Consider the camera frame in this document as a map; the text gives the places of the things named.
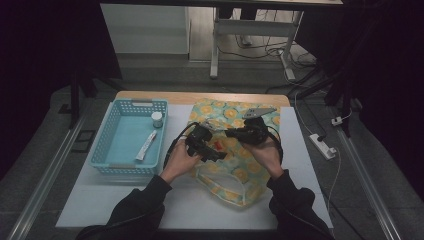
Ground black metal stand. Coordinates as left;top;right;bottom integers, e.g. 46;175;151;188
67;64;123;130
266;64;356;138

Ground white table mat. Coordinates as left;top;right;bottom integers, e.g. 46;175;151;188
55;102;334;232

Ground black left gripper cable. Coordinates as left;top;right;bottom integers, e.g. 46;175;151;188
162;121;201;168

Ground white metal desk frame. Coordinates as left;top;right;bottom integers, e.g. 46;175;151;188
209;6;305;81

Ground light blue plastic basket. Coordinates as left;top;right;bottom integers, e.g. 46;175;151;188
89;97;169;177

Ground white power strip cable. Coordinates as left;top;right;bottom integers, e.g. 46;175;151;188
326;147;343;214

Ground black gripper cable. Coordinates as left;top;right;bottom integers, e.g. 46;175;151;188
265;125;285;165
162;121;201;168

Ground black floor plate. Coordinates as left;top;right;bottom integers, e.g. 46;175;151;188
71;129;97;154

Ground small jar with white lid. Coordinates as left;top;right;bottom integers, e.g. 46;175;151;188
150;111;164;129

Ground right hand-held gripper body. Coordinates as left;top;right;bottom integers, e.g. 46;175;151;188
232;106;278;147

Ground orange print cloth bag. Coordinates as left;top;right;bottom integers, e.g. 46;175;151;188
188;97;282;209

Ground person's left hand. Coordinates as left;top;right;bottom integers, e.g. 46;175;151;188
159;137;204;185

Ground white tube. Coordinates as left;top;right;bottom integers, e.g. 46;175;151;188
135;129;158;162

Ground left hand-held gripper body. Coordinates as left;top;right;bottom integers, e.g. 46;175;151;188
184;119;222;158

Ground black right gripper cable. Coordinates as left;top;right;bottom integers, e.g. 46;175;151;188
265;125;285;165

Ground white panel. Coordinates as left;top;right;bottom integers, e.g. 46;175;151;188
99;3;192;56

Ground black floor cables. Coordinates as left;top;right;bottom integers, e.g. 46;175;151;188
217;9;318;69

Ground white power strip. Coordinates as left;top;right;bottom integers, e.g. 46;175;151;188
308;133;338;161

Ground aluminium rail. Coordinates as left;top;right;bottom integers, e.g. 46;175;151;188
6;114;88;240
326;105;403;240

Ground person's right hand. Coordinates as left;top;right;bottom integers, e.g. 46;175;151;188
242;135;285;181

